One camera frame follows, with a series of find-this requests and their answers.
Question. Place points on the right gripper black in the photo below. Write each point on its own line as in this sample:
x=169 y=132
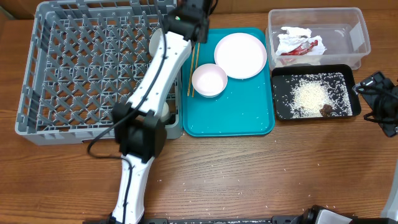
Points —
x=374 y=88

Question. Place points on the dark brown food scrap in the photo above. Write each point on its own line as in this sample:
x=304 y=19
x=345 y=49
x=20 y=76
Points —
x=326 y=110

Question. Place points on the white rice pile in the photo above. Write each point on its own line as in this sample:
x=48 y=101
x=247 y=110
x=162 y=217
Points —
x=302 y=96

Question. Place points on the red snack wrapper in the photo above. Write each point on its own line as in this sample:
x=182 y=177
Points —
x=303 y=49

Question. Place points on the white paper cup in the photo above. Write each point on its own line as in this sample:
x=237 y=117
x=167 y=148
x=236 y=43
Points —
x=165 y=115

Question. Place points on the grey bowl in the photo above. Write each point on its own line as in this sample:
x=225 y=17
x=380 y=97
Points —
x=154 y=41

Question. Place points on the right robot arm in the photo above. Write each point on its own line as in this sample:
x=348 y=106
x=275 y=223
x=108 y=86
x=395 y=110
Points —
x=390 y=209

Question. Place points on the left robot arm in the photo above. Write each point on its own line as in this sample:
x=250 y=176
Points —
x=138 y=124

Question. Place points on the black waste tray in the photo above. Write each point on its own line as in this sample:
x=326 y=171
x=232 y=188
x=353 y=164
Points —
x=311 y=69

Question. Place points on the grey dishwasher rack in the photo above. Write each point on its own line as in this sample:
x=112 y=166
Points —
x=84 y=57

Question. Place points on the clear plastic bin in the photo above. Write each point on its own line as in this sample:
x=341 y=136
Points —
x=342 y=29

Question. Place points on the teal serving tray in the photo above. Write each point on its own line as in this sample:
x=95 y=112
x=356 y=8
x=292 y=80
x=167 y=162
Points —
x=244 y=108

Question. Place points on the large white plate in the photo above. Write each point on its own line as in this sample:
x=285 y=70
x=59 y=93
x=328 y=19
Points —
x=240 y=55

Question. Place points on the white shallow bowl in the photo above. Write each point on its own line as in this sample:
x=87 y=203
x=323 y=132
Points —
x=209 y=80

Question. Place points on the right wooden chopstick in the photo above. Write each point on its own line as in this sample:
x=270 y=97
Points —
x=195 y=65

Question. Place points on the wooden chopstick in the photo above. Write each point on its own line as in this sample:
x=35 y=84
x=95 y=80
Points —
x=195 y=65
x=191 y=71

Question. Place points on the left wooden chopstick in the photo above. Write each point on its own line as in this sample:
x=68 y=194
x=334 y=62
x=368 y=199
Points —
x=191 y=71

